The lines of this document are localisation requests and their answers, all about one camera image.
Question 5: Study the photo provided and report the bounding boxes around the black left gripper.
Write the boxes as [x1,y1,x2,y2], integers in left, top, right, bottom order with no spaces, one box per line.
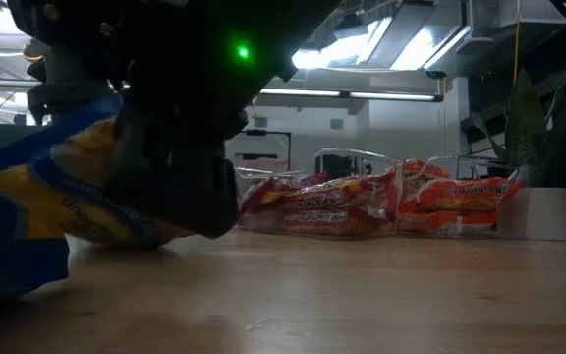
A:
[105,83,250,241]

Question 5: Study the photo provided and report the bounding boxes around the black background stand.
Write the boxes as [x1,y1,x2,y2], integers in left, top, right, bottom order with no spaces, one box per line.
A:
[240,128,294,172]

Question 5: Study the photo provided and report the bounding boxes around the wide clear plastic container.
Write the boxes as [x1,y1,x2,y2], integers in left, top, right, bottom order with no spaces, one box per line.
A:
[233,147,405,240]

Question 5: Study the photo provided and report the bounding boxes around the long ceiling light bar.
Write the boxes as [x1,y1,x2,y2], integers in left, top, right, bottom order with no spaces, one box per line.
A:
[257,87,445,103]

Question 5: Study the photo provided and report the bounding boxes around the spiky plant in white pot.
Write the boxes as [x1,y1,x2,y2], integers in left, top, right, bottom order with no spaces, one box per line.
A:
[462,68,566,242]

